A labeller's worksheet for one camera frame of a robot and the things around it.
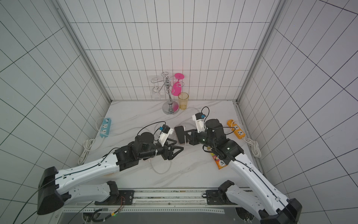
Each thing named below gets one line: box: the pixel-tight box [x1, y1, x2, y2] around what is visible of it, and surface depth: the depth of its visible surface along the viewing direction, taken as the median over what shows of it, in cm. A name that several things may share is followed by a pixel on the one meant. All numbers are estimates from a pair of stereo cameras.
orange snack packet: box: [209, 152, 228, 170], surface depth 85 cm
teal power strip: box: [99, 117, 112, 139], surface depth 102 cm
